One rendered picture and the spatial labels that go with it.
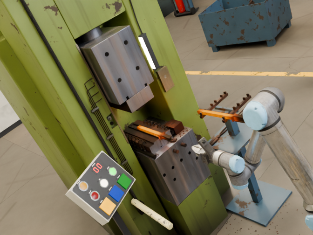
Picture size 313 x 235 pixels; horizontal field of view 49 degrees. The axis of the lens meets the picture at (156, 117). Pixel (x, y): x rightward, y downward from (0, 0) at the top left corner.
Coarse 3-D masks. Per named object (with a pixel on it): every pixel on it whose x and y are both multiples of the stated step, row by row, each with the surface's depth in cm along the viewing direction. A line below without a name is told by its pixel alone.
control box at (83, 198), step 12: (96, 156) 212; (108, 156) 213; (108, 168) 209; (120, 168) 213; (84, 180) 196; (96, 180) 200; (108, 180) 204; (132, 180) 214; (72, 192) 189; (84, 192) 193; (96, 192) 196; (108, 192) 201; (84, 204) 191; (96, 204) 193; (96, 216) 194; (108, 216) 193
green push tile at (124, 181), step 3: (123, 174) 211; (120, 177) 209; (123, 177) 210; (126, 177) 212; (117, 180) 208; (120, 180) 208; (123, 180) 209; (126, 180) 210; (129, 180) 212; (120, 183) 207; (123, 183) 208; (126, 183) 209; (129, 183) 211; (123, 186) 207; (126, 186) 208
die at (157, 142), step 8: (136, 120) 277; (128, 128) 272; (136, 128) 264; (152, 128) 256; (160, 128) 251; (128, 136) 263; (136, 136) 256; (144, 136) 251; (152, 136) 246; (144, 144) 243; (152, 144) 239; (160, 144) 242; (152, 152) 239
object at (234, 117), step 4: (204, 112) 245; (208, 112) 243; (212, 112) 241; (216, 112) 239; (220, 112) 237; (216, 116) 238; (220, 116) 234; (224, 116) 231; (228, 116) 229; (232, 116) 226; (236, 116) 223; (240, 116) 221; (232, 120) 226; (236, 120) 226; (240, 120) 223
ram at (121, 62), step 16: (112, 32) 213; (128, 32) 212; (80, 48) 212; (96, 48) 202; (112, 48) 208; (128, 48) 214; (96, 64) 207; (112, 64) 210; (128, 64) 216; (144, 64) 223; (96, 80) 223; (112, 80) 212; (128, 80) 218; (144, 80) 225; (112, 96) 218; (128, 96) 220
